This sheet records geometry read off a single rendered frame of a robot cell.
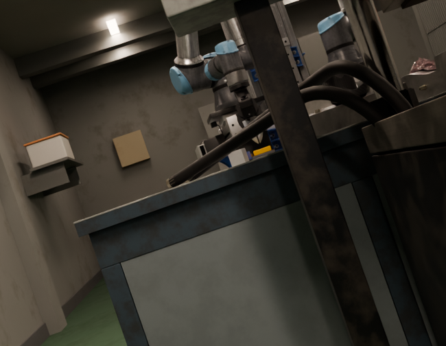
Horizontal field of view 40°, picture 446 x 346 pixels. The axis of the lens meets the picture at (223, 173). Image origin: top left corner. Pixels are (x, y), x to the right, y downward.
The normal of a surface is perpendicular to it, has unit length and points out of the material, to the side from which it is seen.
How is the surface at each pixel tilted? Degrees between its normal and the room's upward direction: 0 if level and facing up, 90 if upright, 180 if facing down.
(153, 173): 90
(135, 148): 90
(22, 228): 90
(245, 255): 90
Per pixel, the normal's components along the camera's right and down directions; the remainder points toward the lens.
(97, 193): 0.07, -0.04
